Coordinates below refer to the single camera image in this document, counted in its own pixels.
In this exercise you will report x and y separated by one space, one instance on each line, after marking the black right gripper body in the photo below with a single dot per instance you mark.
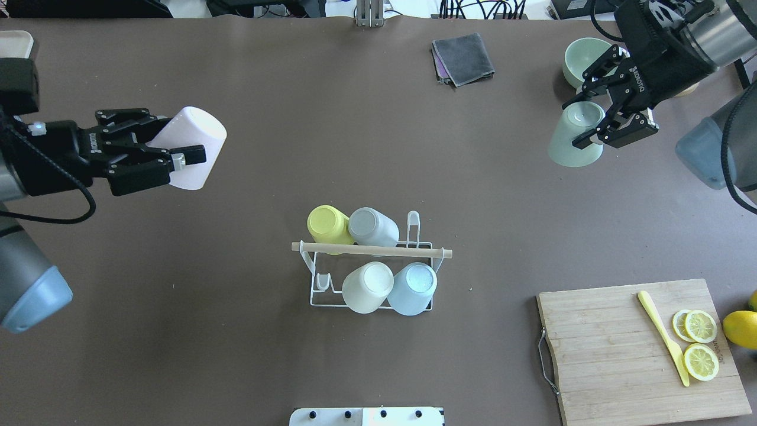
661 66

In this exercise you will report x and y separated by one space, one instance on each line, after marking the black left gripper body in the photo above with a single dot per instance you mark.
54 158

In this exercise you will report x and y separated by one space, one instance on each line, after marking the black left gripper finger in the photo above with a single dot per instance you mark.
139 167
135 124

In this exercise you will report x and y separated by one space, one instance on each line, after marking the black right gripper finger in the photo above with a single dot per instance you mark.
625 122
606 77

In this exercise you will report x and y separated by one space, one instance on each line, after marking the green cup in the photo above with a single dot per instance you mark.
576 119

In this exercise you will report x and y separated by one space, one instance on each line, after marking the pink cup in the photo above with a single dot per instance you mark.
199 136

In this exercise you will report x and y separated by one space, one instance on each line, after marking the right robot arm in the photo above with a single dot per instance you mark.
720 150

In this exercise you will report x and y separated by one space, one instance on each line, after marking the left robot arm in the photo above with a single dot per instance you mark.
32 287

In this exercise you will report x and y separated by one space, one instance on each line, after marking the yellow cup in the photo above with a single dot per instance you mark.
328 225

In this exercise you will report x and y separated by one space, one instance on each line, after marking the grey cup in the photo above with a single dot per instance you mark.
369 227

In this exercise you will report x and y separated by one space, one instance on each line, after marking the white cup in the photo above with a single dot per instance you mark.
365 289

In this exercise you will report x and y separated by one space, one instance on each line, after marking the blue cup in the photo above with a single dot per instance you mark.
413 289

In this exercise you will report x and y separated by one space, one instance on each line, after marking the green bowl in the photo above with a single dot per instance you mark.
579 55

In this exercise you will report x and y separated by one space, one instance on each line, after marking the beige tray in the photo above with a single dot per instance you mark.
17 44

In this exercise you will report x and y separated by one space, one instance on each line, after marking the grey folded cloth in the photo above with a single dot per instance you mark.
461 60

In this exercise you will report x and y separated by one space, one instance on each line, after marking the yellow plastic knife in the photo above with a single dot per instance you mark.
674 349

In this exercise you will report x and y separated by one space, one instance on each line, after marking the lemon slice upper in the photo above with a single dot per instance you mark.
694 326

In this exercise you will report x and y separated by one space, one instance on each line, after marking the lemon slice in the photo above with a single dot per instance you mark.
701 362
694 326

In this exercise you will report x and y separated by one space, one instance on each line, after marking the yellow lemon near board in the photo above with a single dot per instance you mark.
740 328

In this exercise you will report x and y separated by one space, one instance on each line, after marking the wooden cutting board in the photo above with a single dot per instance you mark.
611 366

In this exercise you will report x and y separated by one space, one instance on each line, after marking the lemon slice lower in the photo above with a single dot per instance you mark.
701 362

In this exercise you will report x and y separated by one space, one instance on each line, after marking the white wire cup holder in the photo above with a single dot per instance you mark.
364 263

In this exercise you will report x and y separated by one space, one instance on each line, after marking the aluminium frame post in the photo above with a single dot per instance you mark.
369 13

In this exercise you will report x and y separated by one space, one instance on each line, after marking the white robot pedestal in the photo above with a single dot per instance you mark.
381 415

